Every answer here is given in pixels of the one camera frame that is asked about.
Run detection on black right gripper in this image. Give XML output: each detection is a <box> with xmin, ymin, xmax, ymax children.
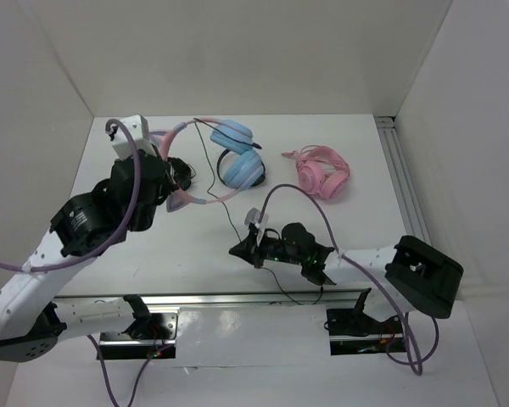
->
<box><xmin>229</xmin><ymin>229</ymin><xmax>305</xmax><ymax>268</ymax></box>

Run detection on thin black audio cable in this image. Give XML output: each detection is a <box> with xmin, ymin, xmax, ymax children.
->
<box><xmin>193</xmin><ymin>120</ymin><xmax>327</xmax><ymax>306</ymax></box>

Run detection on blue pink cat-ear headphones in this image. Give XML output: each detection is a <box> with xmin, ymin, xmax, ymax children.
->
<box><xmin>149</xmin><ymin>118</ymin><xmax>266</xmax><ymax>213</ymax></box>

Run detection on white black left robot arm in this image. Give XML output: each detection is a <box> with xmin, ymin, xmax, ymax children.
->
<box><xmin>0</xmin><ymin>152</ymin><xmax>176</xmax><ymax>363</ymax></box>

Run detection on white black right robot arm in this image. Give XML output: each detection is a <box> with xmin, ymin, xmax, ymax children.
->
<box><xmin>229</xmin><ymin>222</ymin><xmax>463</xmax><ymax>332</ymax></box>

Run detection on black headphones far left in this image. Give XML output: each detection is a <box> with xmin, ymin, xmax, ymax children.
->
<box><xmin>168</xmin><ymin>157</ymin><xmax>196</xmax><ymax>191</ymax></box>

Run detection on black headphones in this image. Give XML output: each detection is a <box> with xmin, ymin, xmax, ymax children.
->
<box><xmin>168</xmin><ymin>157</ymin><xmax>196</xmax><ymax>191</ymax></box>
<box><xmin>217</xmin><ymin>149</ymin><xmax>266</xmax><ymax>189</ymax></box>

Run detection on black headphones middle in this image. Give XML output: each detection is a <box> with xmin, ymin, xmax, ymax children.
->
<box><xmin>217</xmin><ymin>149</ymin><xmax>266</xmax><ymax>189</ymax></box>

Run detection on white front cover panel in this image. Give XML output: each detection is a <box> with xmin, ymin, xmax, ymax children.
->
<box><xmin>175</xmin><ymin>305</ymin><xmax>330</xmax><ymax>367</ymax></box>

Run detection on pink gaming headset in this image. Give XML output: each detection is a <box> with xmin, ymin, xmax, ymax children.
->
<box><xmin>281</xmin><ymin>145</ymin><xmax>350</xmax><ymax>200</ymax></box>

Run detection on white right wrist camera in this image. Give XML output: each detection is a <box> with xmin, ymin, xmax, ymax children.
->
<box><xmin>244</xmin><ymin>208</ymin><xmax>269</xmax><ymax>246</ymax></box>

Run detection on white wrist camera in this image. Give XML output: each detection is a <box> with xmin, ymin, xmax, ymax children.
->
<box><xmin>105</xmin><ymin>114</ymin><xmax>158</xmax><ymax>161</ymax></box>
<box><xmin>244</xmin><ymin>208</ymin><xmax>269</xmax><ymax>246</ymax></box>

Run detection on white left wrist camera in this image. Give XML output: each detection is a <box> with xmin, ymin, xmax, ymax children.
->
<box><xmin>105</xmin><ymin>114</ymin><xmax>158</xmax><ymax>161</ymax></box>

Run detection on aluminium rail front edge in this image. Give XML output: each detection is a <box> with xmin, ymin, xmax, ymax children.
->
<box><xmin>53</xmin><ymin>288</ymin><xmax>374</xmax><ymax>310</ymax></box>

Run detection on aluminium rail right side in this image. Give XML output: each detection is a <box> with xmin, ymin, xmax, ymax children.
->
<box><xmin>374</xmin><ymin>116</ymin><xmax>431</xmax><ymax>244</ymax></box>

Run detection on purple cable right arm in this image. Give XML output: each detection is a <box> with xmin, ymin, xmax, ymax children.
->
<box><xmin>258</xmin><ymin>183</ymin><xmax>440</xmax><ymax>377</ymax></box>

